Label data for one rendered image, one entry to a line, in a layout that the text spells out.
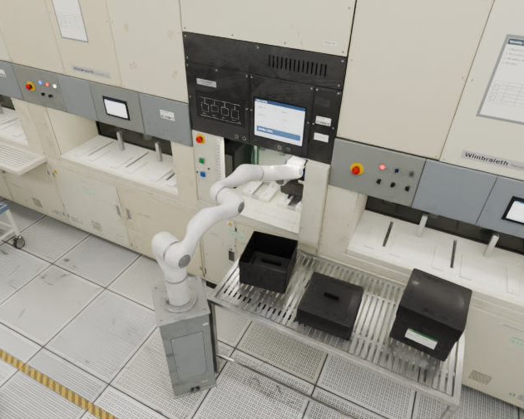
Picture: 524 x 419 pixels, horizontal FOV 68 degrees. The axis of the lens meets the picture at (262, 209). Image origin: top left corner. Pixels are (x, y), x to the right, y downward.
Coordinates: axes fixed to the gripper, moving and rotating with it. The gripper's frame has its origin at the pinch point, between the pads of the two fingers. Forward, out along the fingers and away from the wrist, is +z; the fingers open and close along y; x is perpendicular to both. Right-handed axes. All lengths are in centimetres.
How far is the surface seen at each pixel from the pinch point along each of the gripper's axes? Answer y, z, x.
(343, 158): 35, -31, 25
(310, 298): 43, -73, -35
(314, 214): 25.9, -35.7, -11.7
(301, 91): 9, -32, 55
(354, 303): 64, -64, -35
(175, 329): -14, -116, -53
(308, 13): 10, -32, 90
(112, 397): -52, -141, -122
